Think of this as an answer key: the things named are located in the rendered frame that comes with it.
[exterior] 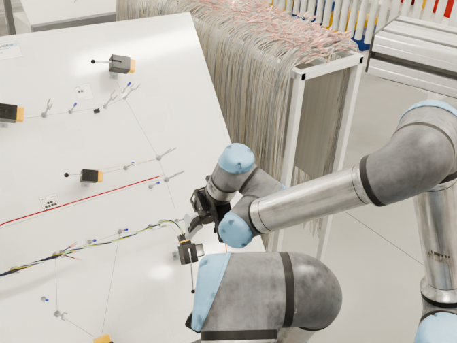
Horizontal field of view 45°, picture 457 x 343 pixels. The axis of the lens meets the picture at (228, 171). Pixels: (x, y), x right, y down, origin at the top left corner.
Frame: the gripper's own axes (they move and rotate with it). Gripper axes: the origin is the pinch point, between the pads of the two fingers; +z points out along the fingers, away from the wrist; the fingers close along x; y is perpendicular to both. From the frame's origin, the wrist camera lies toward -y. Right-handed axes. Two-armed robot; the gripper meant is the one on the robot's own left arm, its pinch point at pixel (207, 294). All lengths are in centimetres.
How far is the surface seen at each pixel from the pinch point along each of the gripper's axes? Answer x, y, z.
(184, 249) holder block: 11.6, 6.5, 10.9
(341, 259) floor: -76, 50, 174
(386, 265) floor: -100, 61, 169
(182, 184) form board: 22.8, 22.9, 21.8
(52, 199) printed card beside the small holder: 51, -2, 8
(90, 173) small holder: 45.6, 10.0, 4.9
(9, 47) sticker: 86, 28, 7
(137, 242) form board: 24.5, 0.5, 15.6
